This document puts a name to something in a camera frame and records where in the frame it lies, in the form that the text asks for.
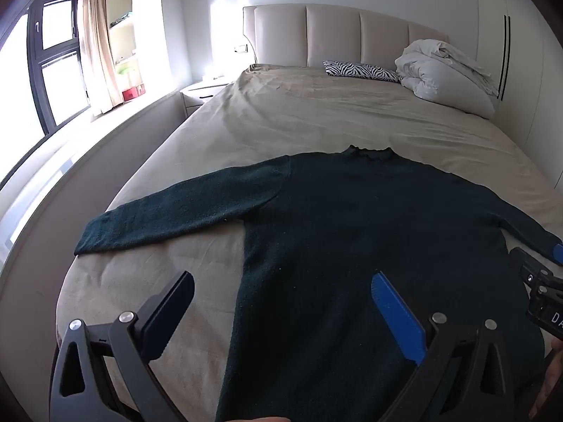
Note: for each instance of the white duvet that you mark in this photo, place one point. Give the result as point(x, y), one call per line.
point(440, 79)

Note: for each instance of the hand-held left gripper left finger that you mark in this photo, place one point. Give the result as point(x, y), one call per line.
point(169, 312)

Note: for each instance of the dark green sweater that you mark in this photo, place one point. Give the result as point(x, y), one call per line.
point(352, 211)

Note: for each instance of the white wall shelf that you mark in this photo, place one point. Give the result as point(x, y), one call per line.
point(121, 9)

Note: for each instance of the zebra print pillow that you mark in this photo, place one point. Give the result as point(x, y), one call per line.
point(356, 70)

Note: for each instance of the pale green object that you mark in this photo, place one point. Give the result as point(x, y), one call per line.
point(125, 74)

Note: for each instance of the beige padded headboard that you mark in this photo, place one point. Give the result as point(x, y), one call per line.
point(330, 35)

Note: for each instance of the white window bench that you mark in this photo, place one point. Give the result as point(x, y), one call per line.
point(88, 140)

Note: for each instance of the red box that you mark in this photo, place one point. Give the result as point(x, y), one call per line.
point(132, 93)

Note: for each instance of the white wardrobe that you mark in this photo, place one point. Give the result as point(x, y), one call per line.
point(528, 74)

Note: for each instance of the beige curtain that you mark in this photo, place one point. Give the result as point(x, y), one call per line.
point(96, 52)

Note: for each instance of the black framed window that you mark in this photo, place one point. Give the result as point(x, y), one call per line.
point(57, 74)

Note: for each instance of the white nightstand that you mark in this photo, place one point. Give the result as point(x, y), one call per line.
point(198, 94)

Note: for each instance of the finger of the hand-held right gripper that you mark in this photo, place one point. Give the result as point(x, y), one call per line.
point(557, 253)
point(525, 261)

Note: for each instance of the bed with beige sheet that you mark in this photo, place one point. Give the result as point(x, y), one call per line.
point(308, 110)

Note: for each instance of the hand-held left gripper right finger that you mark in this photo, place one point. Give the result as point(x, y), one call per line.
point(398, 316)

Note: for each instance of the person's right hand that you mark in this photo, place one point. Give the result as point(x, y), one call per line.
point(547, 382)

